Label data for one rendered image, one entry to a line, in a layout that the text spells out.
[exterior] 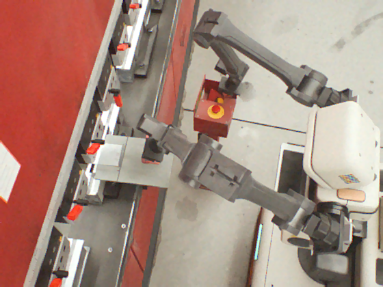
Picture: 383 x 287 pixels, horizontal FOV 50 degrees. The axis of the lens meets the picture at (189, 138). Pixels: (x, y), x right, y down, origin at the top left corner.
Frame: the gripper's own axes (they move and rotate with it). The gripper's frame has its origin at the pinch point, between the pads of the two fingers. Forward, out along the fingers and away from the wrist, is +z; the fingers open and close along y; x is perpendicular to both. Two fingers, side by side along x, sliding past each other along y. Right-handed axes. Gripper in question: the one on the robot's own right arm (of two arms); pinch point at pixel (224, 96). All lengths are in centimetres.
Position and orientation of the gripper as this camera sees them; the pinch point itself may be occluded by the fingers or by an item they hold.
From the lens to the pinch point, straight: 189.8
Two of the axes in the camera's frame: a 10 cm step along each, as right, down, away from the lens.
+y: -9.3, -3.5, -0.7
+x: -2.7, 8.3, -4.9
